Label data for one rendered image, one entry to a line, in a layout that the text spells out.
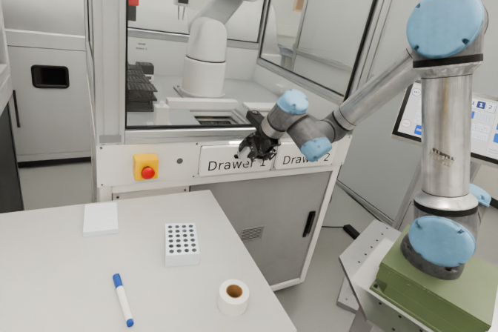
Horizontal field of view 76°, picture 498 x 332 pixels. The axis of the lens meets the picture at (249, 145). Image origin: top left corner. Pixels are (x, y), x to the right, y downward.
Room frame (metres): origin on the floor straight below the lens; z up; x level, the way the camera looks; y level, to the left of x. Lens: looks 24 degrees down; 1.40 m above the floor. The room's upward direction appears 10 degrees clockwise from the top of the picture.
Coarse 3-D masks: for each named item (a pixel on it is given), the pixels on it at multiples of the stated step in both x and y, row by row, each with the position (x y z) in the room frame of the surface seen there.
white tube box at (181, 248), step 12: (168, 228) 0.71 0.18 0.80; (180, 228) 0.71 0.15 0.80; (192, 228) 0.72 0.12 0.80; (168, 240) 0.66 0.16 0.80; (180, 240) 0.67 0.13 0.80; (192, 240) 0.68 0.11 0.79; (168, 252) 0.62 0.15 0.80; (180, 252) 0.64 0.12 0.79; (192, 252) 0.63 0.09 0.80; (168, 264) 0.61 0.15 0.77; (180, 264) 0.62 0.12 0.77; (192, 264) 0.63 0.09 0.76
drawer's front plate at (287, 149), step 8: (288, 144) 1.15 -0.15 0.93; (336, 144) 1.28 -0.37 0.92; (280, 152) 1.14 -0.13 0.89; (288, 152) 1.16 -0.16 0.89; (296, 152) 1.18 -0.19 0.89; (328, 152) 1.26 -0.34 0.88; (280, 160) 1.14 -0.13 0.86; (288, 160) 1.16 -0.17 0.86; (304, 160) 1.20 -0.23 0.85; (320, 160) 1.24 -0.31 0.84; (328, 160) 1.27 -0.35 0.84; (280, 168) 1.15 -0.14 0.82
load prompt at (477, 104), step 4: (472, 100) 1.47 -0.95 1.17; (476, 100) 1.47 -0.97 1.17; (480, 100) 1.47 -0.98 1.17; (472, 104) 1.46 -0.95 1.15; (476, 104) 1.45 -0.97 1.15; (480, 104) 1.45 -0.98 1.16; (484, 104) 1.45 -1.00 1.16; (488, 104) 1.45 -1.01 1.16; (492, 104) 1.44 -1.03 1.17; (496, 104) 1.44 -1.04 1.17; (476, 108) 1.44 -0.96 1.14; (480, 108) 1.44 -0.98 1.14; (484, 108) 1.44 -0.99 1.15; (488, 108) 1.43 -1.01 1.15; (492, 108) 1.43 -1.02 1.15; (492, 112) 1.42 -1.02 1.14
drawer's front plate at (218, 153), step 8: (208, 152) 0.99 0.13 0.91; (216, 152) 1.00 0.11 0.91; (224, 152) 1.02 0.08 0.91; (232, 152) 1.03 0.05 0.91; (200, 160) 0.98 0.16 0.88; (208, 160) 0.99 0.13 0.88; (216, 160) 1.01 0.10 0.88; (224, 160) 1.02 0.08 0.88; (232, 160) 1.04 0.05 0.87; (240, 160) 1.05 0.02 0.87; (248, 160) 1.07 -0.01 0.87; (256, 160) 1.09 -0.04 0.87; (200, 168) 0.98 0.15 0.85; (216, 168) 1.01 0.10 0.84; (224, 168) 1.02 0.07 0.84; (232, 168) 1.04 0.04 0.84; (240, 168) 1.06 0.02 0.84; (248, 168) 1.07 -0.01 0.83; (256, 168) 1.09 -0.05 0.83; (264, 168) 1.11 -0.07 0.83
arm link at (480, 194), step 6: (474, 186) 0.71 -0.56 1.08; (474, 192) 0.66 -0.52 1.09; (480, 192) 0.67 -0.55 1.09; (486, 192) 0.68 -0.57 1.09; (480, 198) 0.65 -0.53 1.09; (486, 198) 0.65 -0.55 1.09; (480, 204) 0.65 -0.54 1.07; (486, 204) 0.65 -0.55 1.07; (480, 210) 0.64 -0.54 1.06; (480, 216) 0.63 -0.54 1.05; (480, 222) 0.62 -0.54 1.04
